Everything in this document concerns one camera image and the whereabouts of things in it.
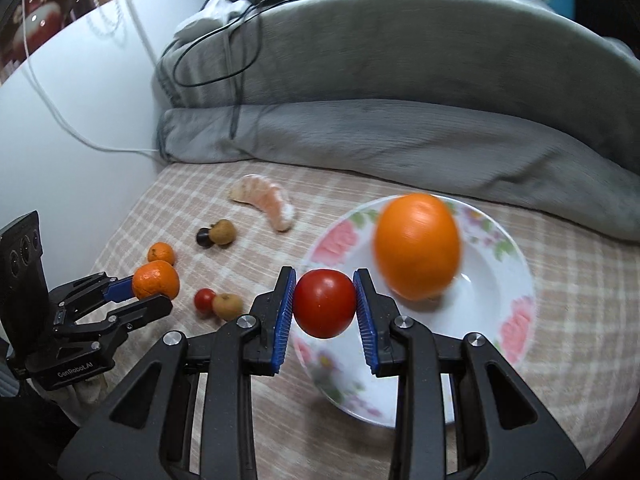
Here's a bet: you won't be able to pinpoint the white cable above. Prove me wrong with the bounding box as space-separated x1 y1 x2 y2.
15 0 161 156

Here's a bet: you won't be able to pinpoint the tangerine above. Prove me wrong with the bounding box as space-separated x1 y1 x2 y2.
147 242 177 266
132 261 180 301

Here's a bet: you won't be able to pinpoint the black cable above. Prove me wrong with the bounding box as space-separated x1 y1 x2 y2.
162 0 296 141

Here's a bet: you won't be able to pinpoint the large orange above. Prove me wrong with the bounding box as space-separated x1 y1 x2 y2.
374 193 462 302

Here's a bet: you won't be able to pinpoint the small brown fruit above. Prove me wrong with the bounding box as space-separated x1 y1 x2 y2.
212 293 244 320
208 219 237 246

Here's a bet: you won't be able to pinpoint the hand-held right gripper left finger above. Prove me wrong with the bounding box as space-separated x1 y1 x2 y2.
59 266 298 480

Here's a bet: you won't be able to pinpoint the white floral plate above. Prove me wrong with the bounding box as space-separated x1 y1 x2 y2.
291 192 536 428

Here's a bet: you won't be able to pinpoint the grey blanket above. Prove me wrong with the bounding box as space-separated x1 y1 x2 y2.
150 0 640 246

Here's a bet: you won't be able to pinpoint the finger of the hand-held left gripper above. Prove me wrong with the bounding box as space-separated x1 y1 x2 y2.
52 294 173 343
47 271 137 321

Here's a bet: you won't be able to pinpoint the white charger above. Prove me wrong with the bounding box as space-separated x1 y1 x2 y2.
175 0 256 41

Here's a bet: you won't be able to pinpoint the wall poster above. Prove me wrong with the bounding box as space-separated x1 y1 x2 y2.
0 0 123 81

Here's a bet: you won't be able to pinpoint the peeled tangerine segments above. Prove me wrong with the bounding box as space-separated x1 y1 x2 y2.
230 174 296 232

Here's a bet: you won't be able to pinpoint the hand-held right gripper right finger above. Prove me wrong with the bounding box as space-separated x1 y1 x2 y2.
352 268 586 480

